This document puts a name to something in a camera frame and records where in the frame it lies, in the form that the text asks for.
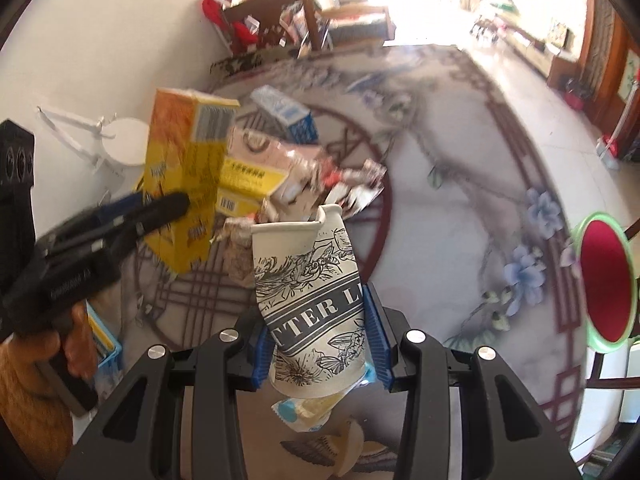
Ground low television cabinet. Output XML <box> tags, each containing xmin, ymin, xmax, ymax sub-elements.
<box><xmin>500</xmin><ymin>10</ymin><xmax>586</xmax><ymax>91</ymax></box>

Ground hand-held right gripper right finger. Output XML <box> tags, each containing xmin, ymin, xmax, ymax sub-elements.
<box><xmin>362</xmin><ymin>282</ymin><xmax>573</xmax><ymax>480</ymax></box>

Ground red bin with green rim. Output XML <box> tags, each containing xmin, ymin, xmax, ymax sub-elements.
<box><xmin>572</xmin><ymin>212</ymin><xmax>640</xmax><ymax>353</ymax></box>

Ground wooden dining chair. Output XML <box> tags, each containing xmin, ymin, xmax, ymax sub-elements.
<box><xmin>217</xmin><ymin>0</ymin><xmax>333</xmax><ymax>58</ymax></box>

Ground mop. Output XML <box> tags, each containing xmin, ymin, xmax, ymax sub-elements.
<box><xmin>595</xmin><ymin>67</ymin><xmax>640</xmax><ymax>161</ymax></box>

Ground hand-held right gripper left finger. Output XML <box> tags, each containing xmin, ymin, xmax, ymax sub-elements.
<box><xmin>55</xmin><ymin>305</ymin><xmax>273</xmax><ymax>480</ymax></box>

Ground red wastebasket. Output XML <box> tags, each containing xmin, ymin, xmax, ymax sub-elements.
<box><xmin>562</xmin><ymin>76</ymin><xmax>593</xmax><ymax>111</ymax></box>

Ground printed white paper cup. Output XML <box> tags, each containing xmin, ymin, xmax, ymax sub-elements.
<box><xmin>250</xmin><ymin>204</ymin><xmax>368</xmax><ymax>400</ymax></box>

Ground bamboo wall scroll picture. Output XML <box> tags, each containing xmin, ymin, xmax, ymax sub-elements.
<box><xmin>617</xmin><ymin>55</ymin><xmax>640</xmax><ymax>101</ymax></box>

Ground yellow label box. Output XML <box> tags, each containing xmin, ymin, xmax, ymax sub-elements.
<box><xmin>215</xmin><ymin>156</ymin><xmax>288</xmax><ymax>217</ymax></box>

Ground orange yellow carton box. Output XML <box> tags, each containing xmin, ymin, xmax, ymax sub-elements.
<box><xmin>135</xmin><ymin>87</ymin><xmax>241</xmax><ymax>276</ymax></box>

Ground blue yellow toy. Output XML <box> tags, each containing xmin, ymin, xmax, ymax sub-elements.
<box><xmin>85</xmin><ymin>300</ymin><xmax>123</xmax><ymax>396</ymax></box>

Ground wooden coffee table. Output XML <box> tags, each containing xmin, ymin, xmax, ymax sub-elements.
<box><xmin>320</xmin><ymin>4</ymin><xmax>393</xmax><ymax>51</ymax></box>

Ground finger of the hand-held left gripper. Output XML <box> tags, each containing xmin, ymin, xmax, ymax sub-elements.
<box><xmin>35</xmin><ymin>192</ymin><xmax>192</xmax><ymax>261</ymax></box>
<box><xmin>95</xmin><ymin>194</ymin><xmax>151</xmax><ymax>222</ymax></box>

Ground person's left hand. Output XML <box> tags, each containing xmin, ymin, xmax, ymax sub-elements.
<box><xmin>0</xmin><ymin>305</ymin><xmax>96</xmax><ymax>461</ymax></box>

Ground crumpled foil wrappers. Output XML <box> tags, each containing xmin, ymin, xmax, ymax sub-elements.
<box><xmin>310</xmin><ymin>159</ymin><xmax>388</xmax><ymax>218</ymax></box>

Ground blue white toothpaste box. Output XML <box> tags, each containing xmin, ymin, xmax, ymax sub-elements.
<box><xmin>249</xmin><ymin>85</ymin><xmax>320</xmax><ymax>143</ymax></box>

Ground dark floral chair cushion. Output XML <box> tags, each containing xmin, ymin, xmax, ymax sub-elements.
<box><xmin>209</xmin><ymin>47</ymin><xmax>301</xmax><ymax>78</ymax></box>

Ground cream printed plastic wrapper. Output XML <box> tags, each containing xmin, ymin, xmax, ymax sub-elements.
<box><xmin>271</xmin><ymin>387</ymin><xmax>348</xmax><ymax>433</ymax></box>

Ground rolling stool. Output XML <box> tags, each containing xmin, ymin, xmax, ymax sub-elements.
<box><xmin>472</xmin><ymin>17</ymin><xmax>501</xmax><ymax>41</ymax></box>

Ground pink biscuit box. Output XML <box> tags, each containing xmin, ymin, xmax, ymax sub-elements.
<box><xmin>227</xmin><ymin>126</ymin><xmax>326</xmax><ymax>196</ymax></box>

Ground brown crumpled paper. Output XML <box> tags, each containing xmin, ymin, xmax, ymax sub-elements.
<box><xmin>215</xmin><ymin>217</ymin><xmax>261</xmax><ymax>288</ymax></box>

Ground red bag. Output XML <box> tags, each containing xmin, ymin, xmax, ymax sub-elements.
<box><xmin>201</xmin><ymin>0</ymin><xmax>261</xmax><ymax>56</ymax></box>

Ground colourful framed picture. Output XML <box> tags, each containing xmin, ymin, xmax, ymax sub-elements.
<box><xmin>547</xmin><ymin>20</ymin><xmax>571</xmax><ymax>48</ymax></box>

